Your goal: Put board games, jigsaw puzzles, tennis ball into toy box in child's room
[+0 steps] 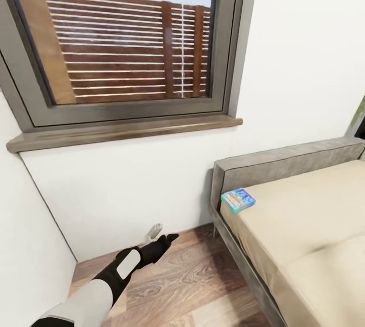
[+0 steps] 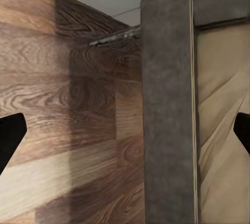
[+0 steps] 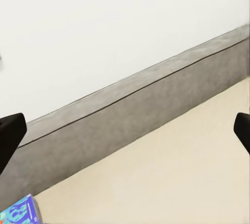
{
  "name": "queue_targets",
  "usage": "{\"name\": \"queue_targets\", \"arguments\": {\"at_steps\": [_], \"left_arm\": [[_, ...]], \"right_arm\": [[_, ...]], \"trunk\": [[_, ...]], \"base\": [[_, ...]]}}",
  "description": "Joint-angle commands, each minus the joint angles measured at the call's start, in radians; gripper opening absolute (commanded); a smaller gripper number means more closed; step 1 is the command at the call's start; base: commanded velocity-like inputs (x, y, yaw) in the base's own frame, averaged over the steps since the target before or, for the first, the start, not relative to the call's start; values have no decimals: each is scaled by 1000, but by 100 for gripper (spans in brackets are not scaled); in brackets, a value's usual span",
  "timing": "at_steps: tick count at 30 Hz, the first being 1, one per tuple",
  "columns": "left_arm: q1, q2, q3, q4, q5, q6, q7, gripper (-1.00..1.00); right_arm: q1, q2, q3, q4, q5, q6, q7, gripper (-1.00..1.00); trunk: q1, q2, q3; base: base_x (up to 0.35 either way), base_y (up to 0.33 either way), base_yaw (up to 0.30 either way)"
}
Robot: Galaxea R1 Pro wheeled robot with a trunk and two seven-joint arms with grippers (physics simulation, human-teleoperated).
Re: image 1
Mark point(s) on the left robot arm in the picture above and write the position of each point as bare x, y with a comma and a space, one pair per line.
90, 305

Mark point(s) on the fixed window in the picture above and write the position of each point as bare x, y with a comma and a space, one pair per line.
85, 71

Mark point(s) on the board game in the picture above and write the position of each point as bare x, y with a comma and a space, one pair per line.
238, 200

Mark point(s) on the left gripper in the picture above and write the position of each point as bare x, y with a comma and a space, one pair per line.
162, 244

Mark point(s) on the bed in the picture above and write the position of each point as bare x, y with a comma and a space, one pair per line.
301, 246

